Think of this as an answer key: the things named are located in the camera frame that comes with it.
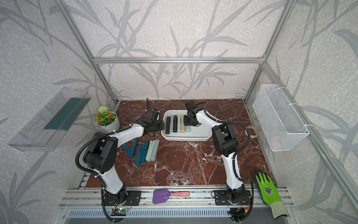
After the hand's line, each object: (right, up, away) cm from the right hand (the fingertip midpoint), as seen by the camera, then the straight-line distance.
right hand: (186, 122), depth 101 cm
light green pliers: (-23, -18, -12) cm, 32 cm away
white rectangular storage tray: (+8, -8, -1) cm, 12 cm away
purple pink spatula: (-13, -37, -29) cm, 48 cm away
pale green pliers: (+1, -5, -2) cm, 5 cm away
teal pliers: (-27, -18, -12) cm, 34 cm away
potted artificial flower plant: (-51, +2, -11) cm, 52 cm away
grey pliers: (-20, -20, -15) cm, 32 cm away
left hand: (-16, -1, -5) cm, 16 cm away
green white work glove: (+45, -37, -27) cm, 64 cm away
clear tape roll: (+51, -5, 0) cm, 51 cm away
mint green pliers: (-5, -1, +1) cm, 6 cm away
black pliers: (-14, 0, +2) cm, 14 cm away
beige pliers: (-3, -3, -2) cm, 4 cm away
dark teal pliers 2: (-31, -22, -13) cm, 40 cm away
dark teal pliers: (-36, -19, -11) cm, 42 cm away
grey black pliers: (-8, 0, +3) cm, 9 cm away
